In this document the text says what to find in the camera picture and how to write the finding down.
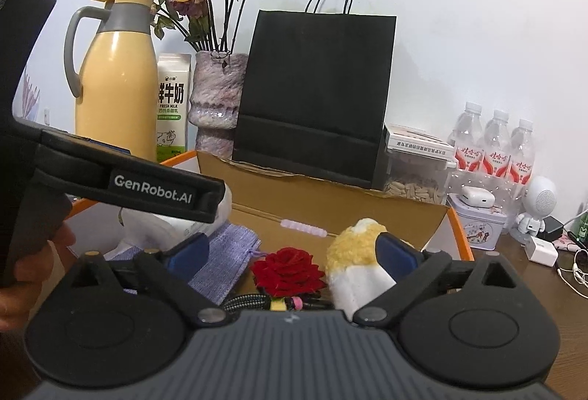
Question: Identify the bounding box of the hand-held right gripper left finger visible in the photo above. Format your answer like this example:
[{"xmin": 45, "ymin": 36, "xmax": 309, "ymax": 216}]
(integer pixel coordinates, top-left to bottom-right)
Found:
[{"xmin": 64, "ymin": 233, "xmax": 230, "ymax": 328}]

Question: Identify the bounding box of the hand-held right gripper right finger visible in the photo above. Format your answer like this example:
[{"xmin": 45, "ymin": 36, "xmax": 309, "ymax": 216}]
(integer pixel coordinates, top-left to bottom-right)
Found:
[{"xmin": 354, "ymin": 232, "xmax": 523, "ymax": 328}]

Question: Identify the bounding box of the purple cloth pouch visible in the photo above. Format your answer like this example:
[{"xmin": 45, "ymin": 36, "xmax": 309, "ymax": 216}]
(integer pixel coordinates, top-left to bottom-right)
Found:
[{"xmin": 108, "ymin": 223, "xmax": 262, "ymax": 306}]

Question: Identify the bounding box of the clear white plastic box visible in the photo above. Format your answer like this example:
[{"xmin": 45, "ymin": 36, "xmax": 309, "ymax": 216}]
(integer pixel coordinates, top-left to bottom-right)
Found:
[{"xmin": 117, "ymin": 184, "xmax": 233, "ymax": 254}]

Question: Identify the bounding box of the yellow white plush toy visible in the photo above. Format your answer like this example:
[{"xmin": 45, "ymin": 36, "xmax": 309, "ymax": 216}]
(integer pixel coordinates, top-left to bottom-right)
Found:
[{"xmin": 325, "ymin": 217, "xmax": 416, "ymax": 322}]

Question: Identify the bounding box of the black braided cable coil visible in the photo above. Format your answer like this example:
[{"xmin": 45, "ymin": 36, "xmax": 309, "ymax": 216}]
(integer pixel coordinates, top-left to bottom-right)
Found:
[{"xmin": 223, "ymin": 293, "xmax": 334, "ymax": 313}]

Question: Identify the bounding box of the red rose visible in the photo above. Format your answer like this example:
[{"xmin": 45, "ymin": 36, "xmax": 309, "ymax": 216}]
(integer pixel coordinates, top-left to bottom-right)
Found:
[{"xmin": 250, "ymin": 247, "xmax": 328, "ymax": 302}]

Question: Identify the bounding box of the red cardboard box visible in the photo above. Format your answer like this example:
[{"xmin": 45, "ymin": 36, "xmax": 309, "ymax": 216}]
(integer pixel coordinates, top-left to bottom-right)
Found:
[{"xmin": 64, "ymin": 149, "xmax": 475, "ymax": 313}]

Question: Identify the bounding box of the person's left hand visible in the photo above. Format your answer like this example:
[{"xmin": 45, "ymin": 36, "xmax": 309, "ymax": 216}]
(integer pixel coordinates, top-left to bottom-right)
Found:
[{"xmin": 0, "ymin": 226, "xmax": 77, "ymax": 330}]

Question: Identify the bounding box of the clear seed container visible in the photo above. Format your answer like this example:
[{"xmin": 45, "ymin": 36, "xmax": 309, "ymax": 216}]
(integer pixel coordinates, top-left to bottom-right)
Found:
[{"xmin": 381, "ymin": 123, "xmax": 455, "ymax": 204}]

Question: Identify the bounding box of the white printed tin box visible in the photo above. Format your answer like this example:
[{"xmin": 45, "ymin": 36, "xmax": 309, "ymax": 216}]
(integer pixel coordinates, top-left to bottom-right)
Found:
[{"xmin": 447, "ymin": 192, "xmax": 508, "ymax": 250}]

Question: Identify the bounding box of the white milk carton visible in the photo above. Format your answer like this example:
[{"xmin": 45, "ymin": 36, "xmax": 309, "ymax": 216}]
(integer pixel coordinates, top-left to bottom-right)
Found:
[{"xmin": 156, "ymin": 53, "xmax": 193, "ymax": 163}]

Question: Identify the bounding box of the white earbuds case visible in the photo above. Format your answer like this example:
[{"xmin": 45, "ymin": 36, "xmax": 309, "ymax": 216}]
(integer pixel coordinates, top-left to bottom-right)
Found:
[{"xmin": 460, "ymin": 185, "xmax": 495, "ymax": 207}]

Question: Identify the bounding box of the yellow thermos jug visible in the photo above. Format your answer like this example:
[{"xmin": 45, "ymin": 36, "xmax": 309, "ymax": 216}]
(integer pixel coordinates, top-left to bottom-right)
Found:
[{"xmin": 64, "ymin": 0, "xmax": 159, "ymax": 162}]

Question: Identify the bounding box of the pink mottled vase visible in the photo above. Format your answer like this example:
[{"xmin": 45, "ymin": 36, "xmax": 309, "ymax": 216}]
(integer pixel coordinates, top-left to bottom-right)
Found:
[{"xmin": 187, "ymin": 51, "xmax": 249, "ymax": 155}]

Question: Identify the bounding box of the white charger block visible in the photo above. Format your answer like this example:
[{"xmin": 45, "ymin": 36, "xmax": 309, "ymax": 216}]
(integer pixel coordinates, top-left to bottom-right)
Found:
[{"xmin": 526, "ymin": 235, "xmax": 559, "ymax": 267}]

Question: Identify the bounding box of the white robot-shaped speaker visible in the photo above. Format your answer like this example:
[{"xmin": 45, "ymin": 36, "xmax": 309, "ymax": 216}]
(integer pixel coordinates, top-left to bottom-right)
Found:
[{"xmin": 511, "ymin": 176, "xmax": 557, "ymax": 247}]

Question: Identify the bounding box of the black charger block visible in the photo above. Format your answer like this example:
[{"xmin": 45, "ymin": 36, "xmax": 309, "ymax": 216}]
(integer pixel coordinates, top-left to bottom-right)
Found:
[{"xmin": 544, "ymin": 216, "xmax": 565, "ymax": 240}]

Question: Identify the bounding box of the black paper bag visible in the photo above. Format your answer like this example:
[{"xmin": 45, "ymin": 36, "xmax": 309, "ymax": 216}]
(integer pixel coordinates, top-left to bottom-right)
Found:
[{"xmin": 231, "ymin": 0, "xmax": 397, "ymax": 190}]

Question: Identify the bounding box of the purple wall sticker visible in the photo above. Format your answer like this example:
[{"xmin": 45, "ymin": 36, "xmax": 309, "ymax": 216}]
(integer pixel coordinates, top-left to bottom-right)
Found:
[{"xmin": 21, "ymin": 65, "xmax": 42, "ymax": 118}]

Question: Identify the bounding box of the tangle of white cables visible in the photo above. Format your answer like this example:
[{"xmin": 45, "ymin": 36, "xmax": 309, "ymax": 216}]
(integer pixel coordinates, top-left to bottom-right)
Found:
[{"xmin": 553, "ymin": 207, "xmax": 588, "ymax": 295}]

